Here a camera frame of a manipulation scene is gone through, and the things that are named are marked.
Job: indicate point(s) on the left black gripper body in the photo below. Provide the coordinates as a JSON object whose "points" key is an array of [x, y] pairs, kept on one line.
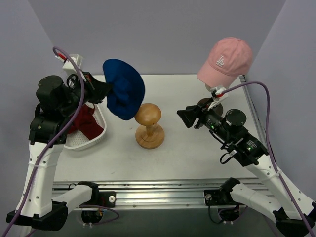
{"points": [[92, 87]]}

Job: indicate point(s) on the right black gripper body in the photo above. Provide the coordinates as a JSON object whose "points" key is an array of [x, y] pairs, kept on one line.
{"points": [[197, 116]]}

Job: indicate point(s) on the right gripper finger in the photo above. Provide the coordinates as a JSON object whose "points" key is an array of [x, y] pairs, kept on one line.
{"points": [[199, 124], [189, 115]]}

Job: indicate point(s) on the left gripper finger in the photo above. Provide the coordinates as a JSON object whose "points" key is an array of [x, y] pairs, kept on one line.
{"points": [[101, 87], [96, 98]]}

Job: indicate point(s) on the blue bucket hat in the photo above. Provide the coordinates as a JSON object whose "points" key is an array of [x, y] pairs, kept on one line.
{"points": [[128, 89]]}

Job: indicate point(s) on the pink baseball cap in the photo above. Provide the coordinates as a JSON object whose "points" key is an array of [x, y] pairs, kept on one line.
{"points": [[229, 58]]}

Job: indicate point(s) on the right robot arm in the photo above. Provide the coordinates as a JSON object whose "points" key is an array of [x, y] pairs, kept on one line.
{"points": [[291, 211]]}

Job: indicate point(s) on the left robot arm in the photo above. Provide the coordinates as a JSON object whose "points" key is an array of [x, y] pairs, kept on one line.
{"points": [[59, 102]]}

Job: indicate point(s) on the dark red knit hat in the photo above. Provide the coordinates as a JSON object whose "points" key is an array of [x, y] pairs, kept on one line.
{"points": [[86, 123]]}

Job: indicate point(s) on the cream mannequin head stand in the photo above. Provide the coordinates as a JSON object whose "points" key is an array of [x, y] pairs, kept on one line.
{"points": [[219, 108]]}

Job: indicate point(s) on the light wooden hat stand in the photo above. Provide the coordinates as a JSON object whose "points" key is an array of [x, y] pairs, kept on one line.
{"points": [[149, 135]]}

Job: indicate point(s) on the white perforated basket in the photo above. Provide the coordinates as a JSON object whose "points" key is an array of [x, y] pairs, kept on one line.
{"points": [[77, 141]]}

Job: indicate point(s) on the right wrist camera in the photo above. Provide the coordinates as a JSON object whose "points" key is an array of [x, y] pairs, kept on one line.
{"points": [[218, 94]]}

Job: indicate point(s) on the aluminium mounting rail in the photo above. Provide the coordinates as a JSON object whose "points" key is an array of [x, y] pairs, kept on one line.
{"points": [[161, 194]]}

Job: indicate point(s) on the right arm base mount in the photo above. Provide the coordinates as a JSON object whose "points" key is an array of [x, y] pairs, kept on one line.
{"points": [[222, 196]]}

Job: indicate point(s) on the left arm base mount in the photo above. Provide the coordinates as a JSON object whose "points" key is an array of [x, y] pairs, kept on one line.
{"points": [[102, 201]]}

